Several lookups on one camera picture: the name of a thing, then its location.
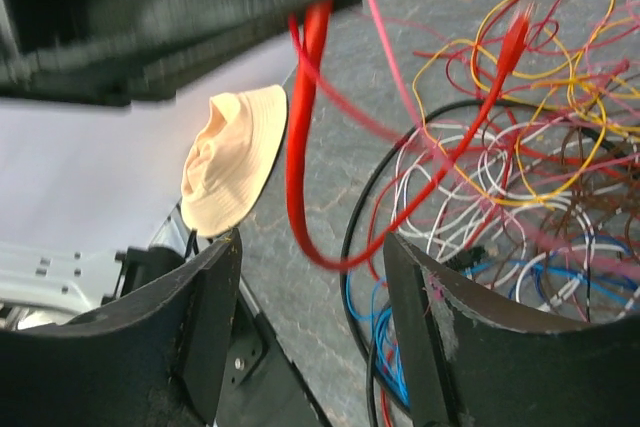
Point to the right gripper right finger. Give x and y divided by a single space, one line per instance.
472 357

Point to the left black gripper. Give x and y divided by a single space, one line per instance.
115 52

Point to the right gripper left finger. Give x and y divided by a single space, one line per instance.
155 357

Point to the beige bucket hat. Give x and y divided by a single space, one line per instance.
231 158

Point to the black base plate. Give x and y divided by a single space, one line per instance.
262 386

